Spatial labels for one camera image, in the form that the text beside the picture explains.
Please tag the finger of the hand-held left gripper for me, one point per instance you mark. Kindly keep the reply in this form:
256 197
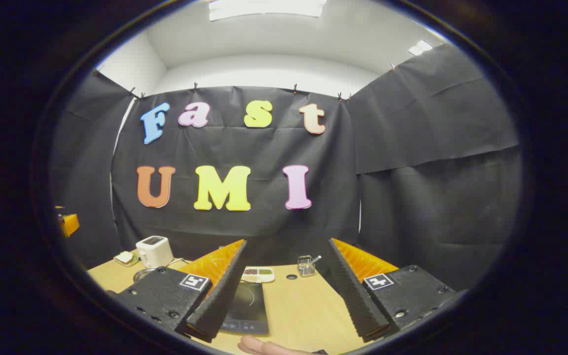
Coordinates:
69 224

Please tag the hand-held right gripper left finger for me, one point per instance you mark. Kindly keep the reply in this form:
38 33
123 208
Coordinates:
222 291

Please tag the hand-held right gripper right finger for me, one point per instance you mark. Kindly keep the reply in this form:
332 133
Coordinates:
355 296

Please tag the black induction cooktop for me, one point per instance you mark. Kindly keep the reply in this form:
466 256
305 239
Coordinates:
249 308

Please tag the white divided bean tray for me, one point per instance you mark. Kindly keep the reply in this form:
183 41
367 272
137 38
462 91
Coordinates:
258 274

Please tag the bread slice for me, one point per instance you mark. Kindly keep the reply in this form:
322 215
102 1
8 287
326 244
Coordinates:
125 257

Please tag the small plate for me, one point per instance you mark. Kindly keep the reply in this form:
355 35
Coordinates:
126 263

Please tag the black backdrop cloth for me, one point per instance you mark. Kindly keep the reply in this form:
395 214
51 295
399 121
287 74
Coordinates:
264 227

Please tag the white toaster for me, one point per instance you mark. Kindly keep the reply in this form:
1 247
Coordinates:
155 251

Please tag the small ceiling light panel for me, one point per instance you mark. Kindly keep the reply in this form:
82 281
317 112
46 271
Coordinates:
420 48

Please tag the large ceiling light panel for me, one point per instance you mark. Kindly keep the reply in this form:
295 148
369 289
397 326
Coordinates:
264 9

